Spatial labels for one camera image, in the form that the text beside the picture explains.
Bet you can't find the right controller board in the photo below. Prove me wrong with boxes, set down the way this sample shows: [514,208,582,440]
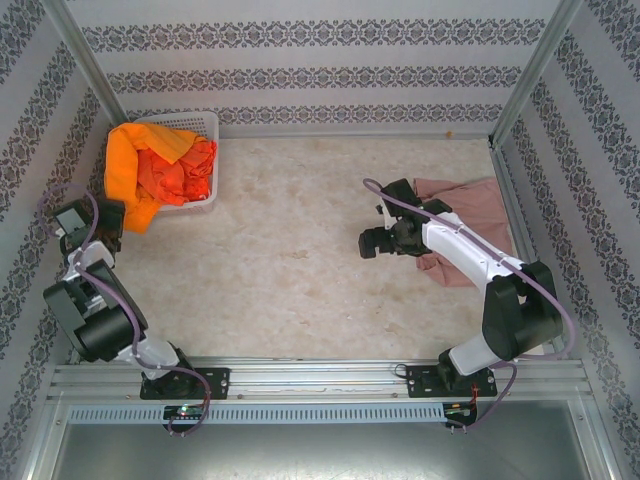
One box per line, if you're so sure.
[443,401,479,419]

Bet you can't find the aluminium corner post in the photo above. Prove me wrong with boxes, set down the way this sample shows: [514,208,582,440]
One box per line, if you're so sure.
[489,0,584,146]
[42,0,135,147]

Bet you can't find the aluminium back rail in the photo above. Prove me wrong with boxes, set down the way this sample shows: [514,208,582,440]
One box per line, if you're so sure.
[219,127,494,142]

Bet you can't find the aluminium mounting rail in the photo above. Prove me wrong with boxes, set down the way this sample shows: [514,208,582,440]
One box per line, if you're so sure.
[47,355,604,401]

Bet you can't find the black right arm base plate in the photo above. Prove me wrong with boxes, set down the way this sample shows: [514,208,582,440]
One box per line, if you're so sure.
[405,363,497,400]

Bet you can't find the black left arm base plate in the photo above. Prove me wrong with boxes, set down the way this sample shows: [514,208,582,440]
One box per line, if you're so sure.
[139,367,231,401]

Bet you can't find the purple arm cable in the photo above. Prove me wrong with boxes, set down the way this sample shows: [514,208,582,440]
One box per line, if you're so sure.
[362,177,576,432]
[37,182,212,439]

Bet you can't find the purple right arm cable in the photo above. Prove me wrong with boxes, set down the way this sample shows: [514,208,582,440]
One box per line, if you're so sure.
[362,177,576,432]

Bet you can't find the white plastic basket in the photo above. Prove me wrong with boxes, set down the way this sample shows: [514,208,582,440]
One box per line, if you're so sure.
[130,110,221,217]

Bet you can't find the pink shorts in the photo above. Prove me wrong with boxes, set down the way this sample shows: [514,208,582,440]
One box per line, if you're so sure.
[412,175,516,290]

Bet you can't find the slotted grey cable duct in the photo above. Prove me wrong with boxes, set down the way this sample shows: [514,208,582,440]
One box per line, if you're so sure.
[67,403,446,425]

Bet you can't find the grey metal sheet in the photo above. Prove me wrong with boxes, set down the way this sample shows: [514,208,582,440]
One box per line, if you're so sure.
[49,423,606,480]

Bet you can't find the controller board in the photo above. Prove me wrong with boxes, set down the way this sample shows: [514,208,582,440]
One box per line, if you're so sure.
[443,401,479,419]
[163,404,207,420]

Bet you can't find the red-orange shorts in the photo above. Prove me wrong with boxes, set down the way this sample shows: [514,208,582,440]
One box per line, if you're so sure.
[133,139,220,207]

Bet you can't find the aluminium side rail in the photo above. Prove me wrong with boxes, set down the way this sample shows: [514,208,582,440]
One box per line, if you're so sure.
[488,138,559,361]

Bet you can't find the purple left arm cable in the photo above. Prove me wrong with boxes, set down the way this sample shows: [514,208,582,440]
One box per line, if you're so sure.
[37,182,212,439]

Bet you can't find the left controller board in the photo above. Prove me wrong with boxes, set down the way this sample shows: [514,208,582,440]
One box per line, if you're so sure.
[163,404,207,420]

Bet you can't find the yellow-orange shorts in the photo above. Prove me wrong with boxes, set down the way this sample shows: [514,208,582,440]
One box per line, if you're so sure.
[103,122,201,235]

